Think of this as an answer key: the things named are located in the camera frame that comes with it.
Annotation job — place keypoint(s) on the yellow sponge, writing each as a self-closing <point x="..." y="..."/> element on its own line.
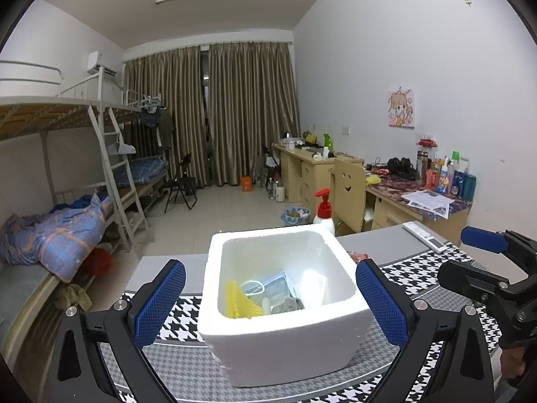
<point x="239" y="302"/>

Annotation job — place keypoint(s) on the orange bag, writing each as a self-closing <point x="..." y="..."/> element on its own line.
<point x="246" y="184"/>

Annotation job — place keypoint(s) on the wooden chair with smiley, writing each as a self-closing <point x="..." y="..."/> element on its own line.
<point x="348" y="193"/>

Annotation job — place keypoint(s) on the yellow cloth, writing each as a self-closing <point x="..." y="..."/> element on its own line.
<point x="373" y="179"/>

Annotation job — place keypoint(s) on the cluster of toiletry bottles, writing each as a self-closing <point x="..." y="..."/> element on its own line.
<point x="449" y="176"/>

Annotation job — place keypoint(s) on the white floor jug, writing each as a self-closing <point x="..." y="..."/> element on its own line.
<point x="280" y="192"/>

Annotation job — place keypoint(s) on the white bed ladder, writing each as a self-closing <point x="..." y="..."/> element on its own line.
<point x="116" y="184"/>

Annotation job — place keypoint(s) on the grey fluffy cloth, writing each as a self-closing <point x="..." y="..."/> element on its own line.
<point x="289" y="304"/>

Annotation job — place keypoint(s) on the printed paper sheets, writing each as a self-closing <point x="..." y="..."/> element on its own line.
<point x="428" y="201"/>

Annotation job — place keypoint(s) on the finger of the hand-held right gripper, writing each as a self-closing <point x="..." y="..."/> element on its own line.
<point x="461" y="277"/>
<point x="482" y="239"/>

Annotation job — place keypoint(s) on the wooden desk with drawers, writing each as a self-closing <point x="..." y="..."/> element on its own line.
<point x="312" y="180"/>

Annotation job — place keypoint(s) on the blue plaid blanket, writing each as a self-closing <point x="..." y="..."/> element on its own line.
<point x="54" y="239"/>

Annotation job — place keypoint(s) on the black folding chair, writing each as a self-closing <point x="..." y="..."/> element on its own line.
<point x="180" y="184"/>

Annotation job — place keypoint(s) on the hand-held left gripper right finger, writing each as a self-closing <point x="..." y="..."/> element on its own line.
<point x="381" y="302"/>

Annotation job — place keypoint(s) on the blue waste basket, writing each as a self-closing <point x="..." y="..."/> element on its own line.
<point x="295" y="217"/>

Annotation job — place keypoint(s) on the dark hanging clothes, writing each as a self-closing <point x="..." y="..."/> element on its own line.
<point x="161" y="128"/>

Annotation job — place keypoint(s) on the white metal bunk bed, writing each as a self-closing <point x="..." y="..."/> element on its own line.
<point x="140" y="189"/>
<point x="42" y="111"/>

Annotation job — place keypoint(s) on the person's right hand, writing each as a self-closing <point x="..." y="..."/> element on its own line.
<point x="512" y="365"/>

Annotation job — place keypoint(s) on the white foam box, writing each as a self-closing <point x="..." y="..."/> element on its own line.
<point x="293" y="344"/>

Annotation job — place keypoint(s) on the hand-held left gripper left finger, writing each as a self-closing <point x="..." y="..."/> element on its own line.
<point x="161" y="302"/>

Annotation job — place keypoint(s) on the white air conditioner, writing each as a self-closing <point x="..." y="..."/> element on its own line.
<point x="96" y="61"/>

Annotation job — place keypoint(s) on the green bottle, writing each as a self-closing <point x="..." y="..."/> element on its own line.
<point x="328" y="141"/>

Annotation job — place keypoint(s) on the white pump bottle red top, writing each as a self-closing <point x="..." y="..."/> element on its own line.
<point x="325" y="214"/>

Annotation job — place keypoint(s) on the blue checked bed sheet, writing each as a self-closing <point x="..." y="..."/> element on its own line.
<point x="142" y="170"/>

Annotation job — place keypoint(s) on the houndstooth tablecloth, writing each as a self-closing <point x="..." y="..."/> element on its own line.
<point x="180" y="323"/>

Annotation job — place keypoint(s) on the red snack packet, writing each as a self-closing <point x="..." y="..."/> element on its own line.
<point x="358" y="257"/>

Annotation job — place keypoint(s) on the floral tissue pack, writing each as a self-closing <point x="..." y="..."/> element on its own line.
<point x="312" y="287"/>

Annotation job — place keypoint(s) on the white remote control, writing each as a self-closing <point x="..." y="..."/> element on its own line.
<point x="423" y="235"/>

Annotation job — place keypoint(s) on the wooden desk with papers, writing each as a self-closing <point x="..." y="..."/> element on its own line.
<point x="390" y="214"/>

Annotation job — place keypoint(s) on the cartoon wall poster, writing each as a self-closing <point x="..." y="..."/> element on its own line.
<point x="401" y="108"/>

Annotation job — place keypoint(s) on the yellow black bag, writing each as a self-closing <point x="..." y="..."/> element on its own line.
<point x="310" y="136"/>

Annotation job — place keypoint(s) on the red bag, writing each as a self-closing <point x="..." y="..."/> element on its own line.
<point x="98" y="262"/>

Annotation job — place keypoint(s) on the black folding cart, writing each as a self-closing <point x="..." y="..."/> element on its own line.
<point x="268" y="166"/>

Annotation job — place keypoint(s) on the pack of blue face masks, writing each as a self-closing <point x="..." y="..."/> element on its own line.
<point x="275" y="287"/>

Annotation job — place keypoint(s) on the black headphones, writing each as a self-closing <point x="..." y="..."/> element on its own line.
<point x="400" y="166"/>

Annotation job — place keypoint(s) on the patterned purple desk mat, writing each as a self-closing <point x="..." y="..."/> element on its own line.
<point x="390" y="187"/>

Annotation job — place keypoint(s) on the olive green cloth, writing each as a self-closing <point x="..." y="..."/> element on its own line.
<point x="73" y="296"/>

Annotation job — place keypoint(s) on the brown curtain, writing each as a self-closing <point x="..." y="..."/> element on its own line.
<point x="168" y="113"/>
<point x="251" y="113"/>

